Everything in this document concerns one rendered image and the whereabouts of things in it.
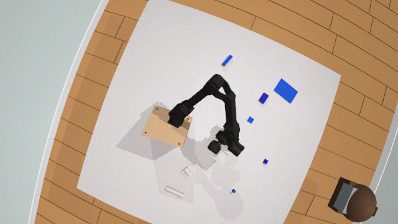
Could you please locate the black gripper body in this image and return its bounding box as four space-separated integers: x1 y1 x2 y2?
208 141 221 154

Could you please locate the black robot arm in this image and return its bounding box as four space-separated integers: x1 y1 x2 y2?
167 74 244 157

